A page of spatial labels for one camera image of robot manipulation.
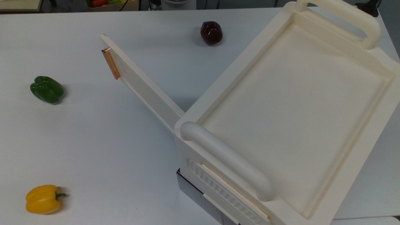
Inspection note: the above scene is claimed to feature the yellow bell pepper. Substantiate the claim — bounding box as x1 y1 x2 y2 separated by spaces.
26 185 67 215

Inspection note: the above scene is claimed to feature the dark red bell pepper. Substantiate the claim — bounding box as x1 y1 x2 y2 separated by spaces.
200 21 223 46

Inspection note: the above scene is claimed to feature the cardboard box of vegetables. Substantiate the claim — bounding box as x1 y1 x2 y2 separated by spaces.
86 0 140 12

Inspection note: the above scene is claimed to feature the wooden side table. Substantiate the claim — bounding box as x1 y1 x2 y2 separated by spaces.
0 0 44 13

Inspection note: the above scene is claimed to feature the cream cabinet door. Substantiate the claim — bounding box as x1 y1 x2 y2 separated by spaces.
100 33 185 135

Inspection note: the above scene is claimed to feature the cream plastic cabinet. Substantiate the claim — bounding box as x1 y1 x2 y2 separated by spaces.
174 0 400 225

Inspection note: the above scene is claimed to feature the white round container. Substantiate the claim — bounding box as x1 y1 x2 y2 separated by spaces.
161 0 197 10

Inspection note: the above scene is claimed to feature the green bell pepper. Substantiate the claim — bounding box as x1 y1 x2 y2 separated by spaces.
30 76 65 105

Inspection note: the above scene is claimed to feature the copper door handle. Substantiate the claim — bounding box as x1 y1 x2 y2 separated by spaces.
102 47 121 80

